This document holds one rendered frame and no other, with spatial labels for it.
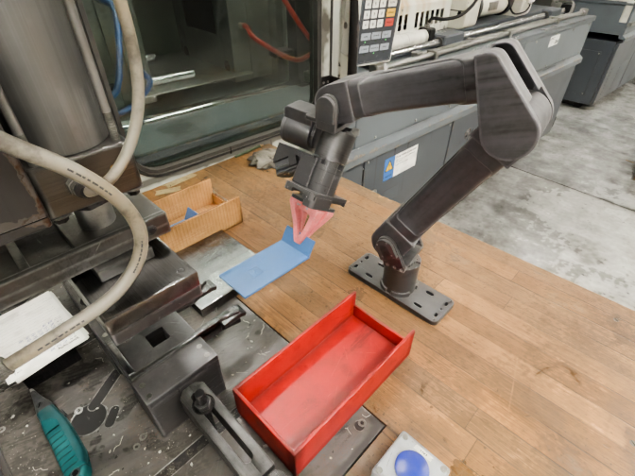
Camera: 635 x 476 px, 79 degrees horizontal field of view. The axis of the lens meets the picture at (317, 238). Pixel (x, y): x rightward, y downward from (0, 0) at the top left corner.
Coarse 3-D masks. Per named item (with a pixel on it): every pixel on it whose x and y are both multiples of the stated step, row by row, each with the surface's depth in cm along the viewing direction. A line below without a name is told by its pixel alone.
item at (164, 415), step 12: (96, 336) 57; (156, 336) 56; (168, 336) 55; (120, 372) 58; (204, 372) 51; (216, 372) 53; (216, 384) 55; (168, 396) 48; (180, 396) 50; (216, 396) 56; (144, 408) 53; (156, 408) 47; (168, 408) 49; (180, 408) 51; (156, 420) 48; (168, 420) 50; (180, 420) 52; (168, 432) 51
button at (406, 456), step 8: (400, 456) 46; (408, 456) 46; (416, 456) 46; (400, 464) 45; (408, 464) 45; (416, 464) 45; (424, 464) 45; (400, 472) 45; (408, 472) 45; (416, 472) 45; (424, 472) 45
